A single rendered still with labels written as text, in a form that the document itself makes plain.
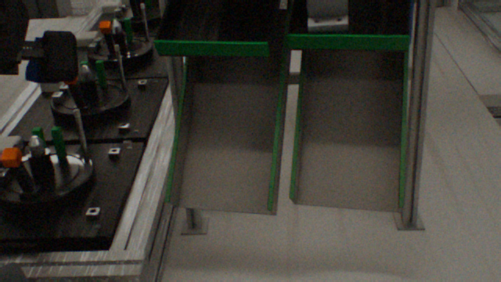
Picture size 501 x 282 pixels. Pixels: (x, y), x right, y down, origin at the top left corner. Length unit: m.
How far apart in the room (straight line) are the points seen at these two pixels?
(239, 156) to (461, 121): 0.60
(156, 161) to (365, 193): 0.35
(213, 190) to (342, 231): 0.25
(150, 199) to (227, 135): 0.15
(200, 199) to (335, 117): 0.20
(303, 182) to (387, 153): 0.11
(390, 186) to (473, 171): 0.36
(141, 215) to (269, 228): 0.22
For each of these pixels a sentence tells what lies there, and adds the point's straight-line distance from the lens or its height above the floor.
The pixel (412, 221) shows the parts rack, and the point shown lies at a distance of 0.97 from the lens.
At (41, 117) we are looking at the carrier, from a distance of 1.14.
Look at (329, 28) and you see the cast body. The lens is 0.68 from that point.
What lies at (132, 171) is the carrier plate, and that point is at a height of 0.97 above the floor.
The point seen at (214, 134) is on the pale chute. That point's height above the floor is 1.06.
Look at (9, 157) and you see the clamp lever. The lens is 0.81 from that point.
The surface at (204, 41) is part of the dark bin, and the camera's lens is 0.68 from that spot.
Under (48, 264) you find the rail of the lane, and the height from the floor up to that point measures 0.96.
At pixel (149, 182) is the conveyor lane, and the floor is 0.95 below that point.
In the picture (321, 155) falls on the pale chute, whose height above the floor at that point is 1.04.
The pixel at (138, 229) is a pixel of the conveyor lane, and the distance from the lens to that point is 0.82.
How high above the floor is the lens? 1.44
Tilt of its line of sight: 28 degrees down
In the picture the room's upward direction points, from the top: 4 degrees counter-clockwise
